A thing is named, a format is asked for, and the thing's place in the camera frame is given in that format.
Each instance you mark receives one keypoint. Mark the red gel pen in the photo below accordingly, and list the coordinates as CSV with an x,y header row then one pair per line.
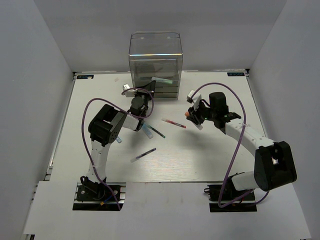
x,y
173,123

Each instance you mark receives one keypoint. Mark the orange cap highlighter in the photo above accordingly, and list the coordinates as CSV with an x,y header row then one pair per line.
x,y
191,116

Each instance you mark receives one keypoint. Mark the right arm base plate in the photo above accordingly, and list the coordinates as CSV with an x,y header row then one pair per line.
x,y
242,205

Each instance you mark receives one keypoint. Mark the blue cap highlighter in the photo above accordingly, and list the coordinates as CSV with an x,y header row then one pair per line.
x,y
147,131

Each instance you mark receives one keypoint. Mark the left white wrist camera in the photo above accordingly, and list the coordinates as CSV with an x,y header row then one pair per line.
x,y
128,91

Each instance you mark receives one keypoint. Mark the light blue gel pen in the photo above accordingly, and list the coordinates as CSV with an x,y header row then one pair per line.
x,y
119,140

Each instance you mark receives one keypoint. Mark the clear plastic drawer organizer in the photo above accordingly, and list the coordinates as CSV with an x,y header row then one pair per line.
x,y
156,54

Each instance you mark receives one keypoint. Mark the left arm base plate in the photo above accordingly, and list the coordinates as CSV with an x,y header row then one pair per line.
x,y
86,200

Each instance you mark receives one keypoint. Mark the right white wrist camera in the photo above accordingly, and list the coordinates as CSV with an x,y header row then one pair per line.
x,y
194,98

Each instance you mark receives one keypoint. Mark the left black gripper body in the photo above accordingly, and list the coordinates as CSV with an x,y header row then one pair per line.
x,y
146,96

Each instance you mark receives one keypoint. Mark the purple black gel pen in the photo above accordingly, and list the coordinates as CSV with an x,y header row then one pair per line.
x,y
143,155

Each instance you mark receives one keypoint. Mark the green gel pen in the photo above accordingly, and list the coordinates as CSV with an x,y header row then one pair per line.
x,y
156,131

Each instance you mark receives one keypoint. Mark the green cap highlighter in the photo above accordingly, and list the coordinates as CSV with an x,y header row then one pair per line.
x,y
162,80

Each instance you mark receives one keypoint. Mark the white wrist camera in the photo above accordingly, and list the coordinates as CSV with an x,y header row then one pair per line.
x,y
128,91
194,98

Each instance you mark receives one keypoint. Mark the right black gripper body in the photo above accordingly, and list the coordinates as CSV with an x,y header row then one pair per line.
x,y
204,112

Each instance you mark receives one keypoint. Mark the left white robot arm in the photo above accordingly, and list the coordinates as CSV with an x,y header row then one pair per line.
x,y
105,127

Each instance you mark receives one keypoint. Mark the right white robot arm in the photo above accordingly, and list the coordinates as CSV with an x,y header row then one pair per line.
x,y
273,161

